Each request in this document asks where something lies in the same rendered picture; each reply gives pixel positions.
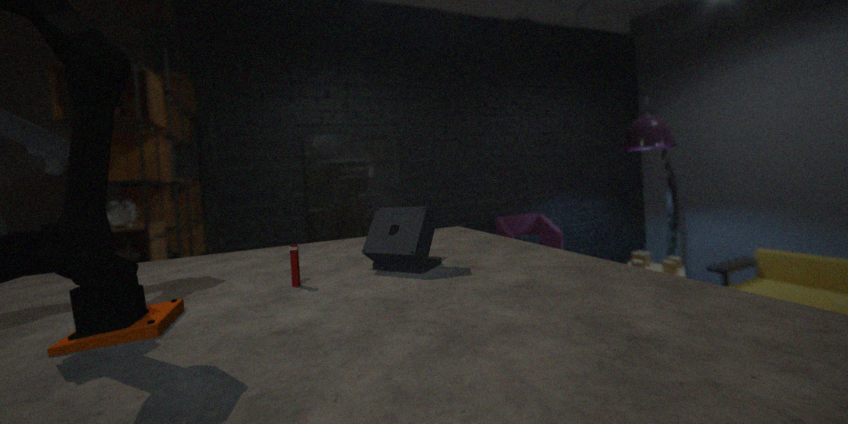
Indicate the red square peg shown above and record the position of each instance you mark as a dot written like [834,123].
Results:
[294,248]

